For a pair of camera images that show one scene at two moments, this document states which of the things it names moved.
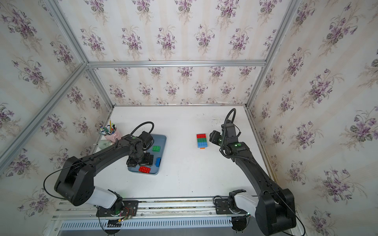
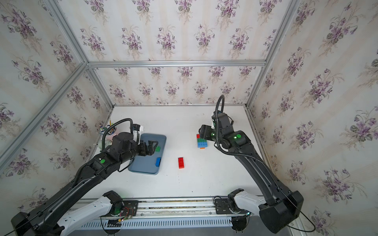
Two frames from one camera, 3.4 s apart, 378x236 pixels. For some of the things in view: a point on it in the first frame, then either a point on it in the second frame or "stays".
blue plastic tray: (159, 140) stays
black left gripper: (148, 161) → (145, 152)
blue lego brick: (158, 161) stays
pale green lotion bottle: (105, 143) stays
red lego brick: (144, 169) → (181, 163)
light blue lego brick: (202, 144) stays
